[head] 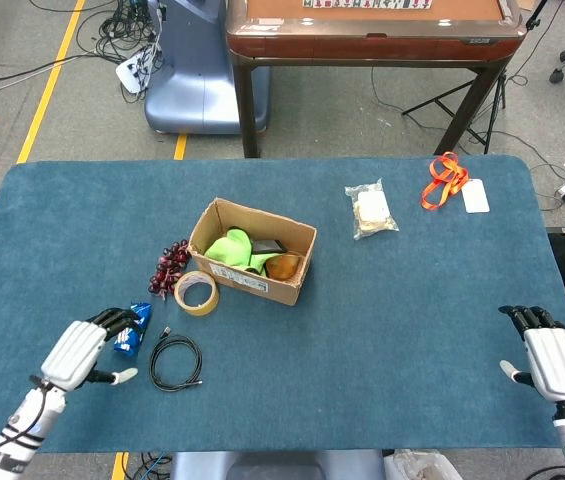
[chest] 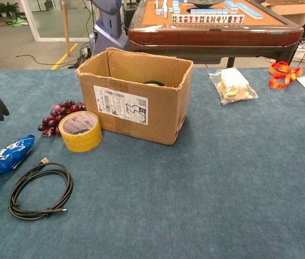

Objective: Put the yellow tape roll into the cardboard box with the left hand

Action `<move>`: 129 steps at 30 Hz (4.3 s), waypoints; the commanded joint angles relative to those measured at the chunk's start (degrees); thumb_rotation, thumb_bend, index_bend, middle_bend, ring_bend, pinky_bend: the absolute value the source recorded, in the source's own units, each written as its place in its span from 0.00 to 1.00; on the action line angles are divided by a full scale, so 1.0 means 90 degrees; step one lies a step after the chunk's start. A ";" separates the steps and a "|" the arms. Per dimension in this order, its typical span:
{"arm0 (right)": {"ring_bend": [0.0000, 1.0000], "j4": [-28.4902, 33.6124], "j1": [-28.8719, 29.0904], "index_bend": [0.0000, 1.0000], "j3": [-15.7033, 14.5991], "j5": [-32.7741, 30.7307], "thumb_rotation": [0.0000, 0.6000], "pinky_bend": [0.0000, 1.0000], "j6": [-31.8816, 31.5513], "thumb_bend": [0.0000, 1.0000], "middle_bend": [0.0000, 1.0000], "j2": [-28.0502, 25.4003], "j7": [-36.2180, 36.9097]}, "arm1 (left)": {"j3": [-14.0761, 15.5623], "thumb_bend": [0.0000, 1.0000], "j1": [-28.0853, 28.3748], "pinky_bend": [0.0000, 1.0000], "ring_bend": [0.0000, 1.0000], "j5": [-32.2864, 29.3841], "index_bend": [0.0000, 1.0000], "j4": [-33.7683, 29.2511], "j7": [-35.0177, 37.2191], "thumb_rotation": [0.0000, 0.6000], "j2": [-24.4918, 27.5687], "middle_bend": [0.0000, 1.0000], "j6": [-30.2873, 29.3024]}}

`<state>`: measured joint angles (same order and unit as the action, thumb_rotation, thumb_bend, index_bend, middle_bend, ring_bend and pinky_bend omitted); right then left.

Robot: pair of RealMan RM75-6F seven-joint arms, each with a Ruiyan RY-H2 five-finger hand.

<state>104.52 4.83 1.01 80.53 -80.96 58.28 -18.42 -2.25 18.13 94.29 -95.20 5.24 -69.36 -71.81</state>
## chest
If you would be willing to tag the dark red grape bunch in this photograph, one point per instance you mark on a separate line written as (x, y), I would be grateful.
(52, 118)

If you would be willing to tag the white power strip with plugs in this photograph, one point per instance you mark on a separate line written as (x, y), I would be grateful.
(85, 51)

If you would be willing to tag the yellow tape roll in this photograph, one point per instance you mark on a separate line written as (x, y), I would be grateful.
(82, 143)

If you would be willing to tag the black phone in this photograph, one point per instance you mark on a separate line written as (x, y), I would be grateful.
(153, 81)

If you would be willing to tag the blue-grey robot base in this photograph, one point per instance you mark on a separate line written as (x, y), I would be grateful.
(109, 24)

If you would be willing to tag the green cloth on floor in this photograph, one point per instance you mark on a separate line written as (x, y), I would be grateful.
(17, 21)

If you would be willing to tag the blue felt tablecloth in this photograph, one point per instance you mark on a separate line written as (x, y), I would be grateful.
(195, 189)

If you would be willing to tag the black tripod stand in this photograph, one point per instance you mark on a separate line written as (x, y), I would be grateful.
(303, 32)

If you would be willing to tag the blue snack bag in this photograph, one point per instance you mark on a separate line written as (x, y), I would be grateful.
(5, 157)

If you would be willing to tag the long blue mahjong tile row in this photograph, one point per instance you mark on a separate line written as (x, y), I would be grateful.
(250, 10)

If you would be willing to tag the short blue mahjong tile row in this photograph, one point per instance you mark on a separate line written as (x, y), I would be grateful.
(209, 11)

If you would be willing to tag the wooden pole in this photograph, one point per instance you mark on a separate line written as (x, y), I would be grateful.
(66, 27)

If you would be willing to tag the brown mahjong table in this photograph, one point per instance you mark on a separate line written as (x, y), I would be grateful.
(211, 36)

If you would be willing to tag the clear bag of snacks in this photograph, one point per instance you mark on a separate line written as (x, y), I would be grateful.
(233, 83)

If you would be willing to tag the face-up mahjong tile row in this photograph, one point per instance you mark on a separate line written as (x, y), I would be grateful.
(209, 19)

